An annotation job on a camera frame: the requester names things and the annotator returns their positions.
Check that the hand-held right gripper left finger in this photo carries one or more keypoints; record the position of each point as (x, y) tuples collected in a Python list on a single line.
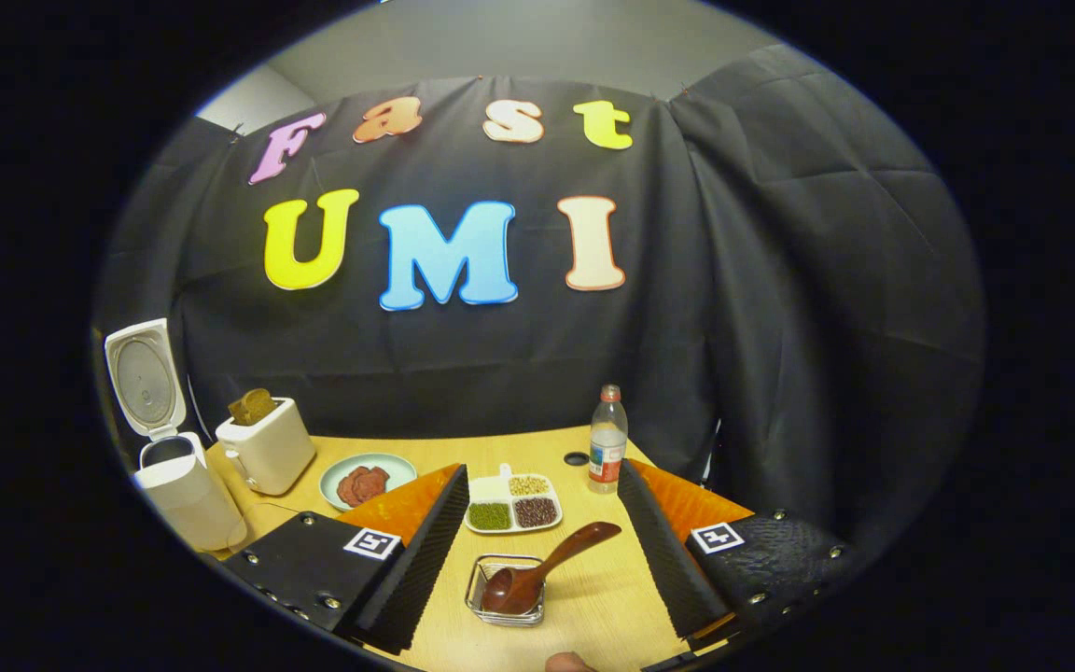
[(411, 583)]

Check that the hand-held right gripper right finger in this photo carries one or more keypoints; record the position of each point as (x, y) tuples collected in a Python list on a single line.
[(668, 569)]

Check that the brown wooden spoon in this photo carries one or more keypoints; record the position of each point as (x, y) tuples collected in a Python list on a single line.
[(556, 560)]

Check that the white rice cooker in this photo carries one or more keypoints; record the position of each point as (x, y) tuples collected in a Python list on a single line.
[(188, 499)]

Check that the red meat slice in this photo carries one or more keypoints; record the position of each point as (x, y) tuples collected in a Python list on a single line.
[(377, 480), (351, 490)]

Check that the green plate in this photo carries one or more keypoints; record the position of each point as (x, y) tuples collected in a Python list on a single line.
[(402, 467)]

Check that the white divided dish of beans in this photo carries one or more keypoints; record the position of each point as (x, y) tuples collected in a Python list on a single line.
[(511, 499)]

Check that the clear plastic bottle red label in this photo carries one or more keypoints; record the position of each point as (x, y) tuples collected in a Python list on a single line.
[(607, 448)]

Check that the white toaster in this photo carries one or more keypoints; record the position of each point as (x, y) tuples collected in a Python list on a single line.
[(272, 453)]

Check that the brown bread slice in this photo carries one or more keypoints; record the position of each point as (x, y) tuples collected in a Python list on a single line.
[(253, 407)]

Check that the black backdrop cloth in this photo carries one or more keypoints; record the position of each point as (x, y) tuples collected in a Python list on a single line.
[(780, 280)]

